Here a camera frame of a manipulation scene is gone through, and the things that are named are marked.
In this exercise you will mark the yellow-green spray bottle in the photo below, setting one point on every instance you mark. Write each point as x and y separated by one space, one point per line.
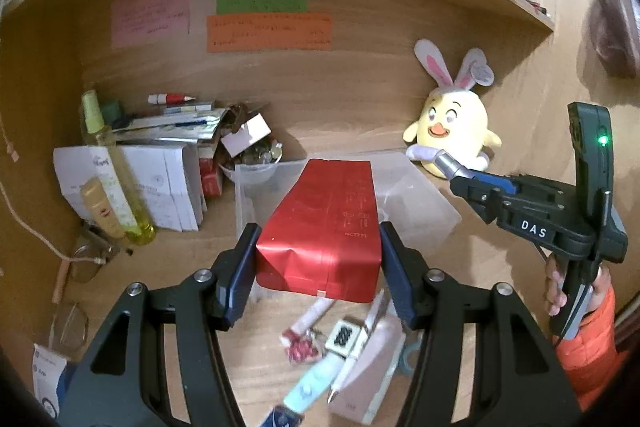
112 157

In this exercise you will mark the glass bowl with coins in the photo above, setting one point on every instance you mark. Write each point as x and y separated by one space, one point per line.
255 162

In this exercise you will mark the stack of white booklets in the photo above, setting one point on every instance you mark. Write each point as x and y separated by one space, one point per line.
145 187

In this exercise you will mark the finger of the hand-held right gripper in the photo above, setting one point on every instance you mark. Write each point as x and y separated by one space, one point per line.
470 194
492 181

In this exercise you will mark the orange paper note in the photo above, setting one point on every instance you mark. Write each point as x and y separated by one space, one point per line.
270 33

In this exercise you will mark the small beige bottle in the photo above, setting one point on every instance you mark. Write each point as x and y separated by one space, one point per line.
102 207

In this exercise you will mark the stack of papers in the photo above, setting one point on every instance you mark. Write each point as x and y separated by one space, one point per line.
170 124

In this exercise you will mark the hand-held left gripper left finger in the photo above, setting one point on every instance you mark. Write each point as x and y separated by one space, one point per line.
245 267

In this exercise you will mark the small green box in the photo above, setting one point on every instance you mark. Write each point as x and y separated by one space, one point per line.
110 109

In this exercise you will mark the silver metal tube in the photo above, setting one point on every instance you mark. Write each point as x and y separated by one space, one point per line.
447 163

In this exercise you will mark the clear eyeglasses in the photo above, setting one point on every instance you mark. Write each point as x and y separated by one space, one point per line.
70 327
92 257

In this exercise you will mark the yellow chick plush toy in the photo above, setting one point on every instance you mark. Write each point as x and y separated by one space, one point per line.
452 127

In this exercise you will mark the green paper note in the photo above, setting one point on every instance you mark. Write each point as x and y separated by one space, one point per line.
260 4

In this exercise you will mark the red and white marker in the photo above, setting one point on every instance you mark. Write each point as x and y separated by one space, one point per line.
172 98

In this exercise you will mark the small red box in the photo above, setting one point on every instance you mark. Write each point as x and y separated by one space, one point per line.
210 177

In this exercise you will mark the red paper package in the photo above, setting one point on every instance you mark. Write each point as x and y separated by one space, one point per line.
325 217

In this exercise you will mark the blue and white tube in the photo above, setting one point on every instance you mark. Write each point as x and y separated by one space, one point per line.
310 387

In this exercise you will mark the pink box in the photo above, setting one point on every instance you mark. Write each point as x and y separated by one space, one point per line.
370 372

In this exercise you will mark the person's right hand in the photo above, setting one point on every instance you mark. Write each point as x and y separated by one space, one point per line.
552 292

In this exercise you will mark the white slim carton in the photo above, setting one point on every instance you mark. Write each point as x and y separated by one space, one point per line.
187 187

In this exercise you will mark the white and blue box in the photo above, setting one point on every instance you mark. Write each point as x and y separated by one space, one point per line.
47 372

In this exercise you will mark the white cube charger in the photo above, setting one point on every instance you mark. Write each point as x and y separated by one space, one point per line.
344 336

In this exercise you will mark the small white cardboard box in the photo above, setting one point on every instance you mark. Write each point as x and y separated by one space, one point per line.
245 134

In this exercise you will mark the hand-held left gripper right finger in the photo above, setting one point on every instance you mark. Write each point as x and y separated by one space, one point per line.
395 267

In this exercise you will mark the dark brown object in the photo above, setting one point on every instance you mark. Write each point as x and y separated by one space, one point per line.
612 17

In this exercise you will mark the clear plastic bin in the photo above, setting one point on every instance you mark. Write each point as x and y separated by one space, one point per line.
415 202

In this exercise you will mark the white pen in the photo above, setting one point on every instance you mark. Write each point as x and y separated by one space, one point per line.
360 347

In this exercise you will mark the pink paper note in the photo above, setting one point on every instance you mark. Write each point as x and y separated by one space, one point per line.
150 14

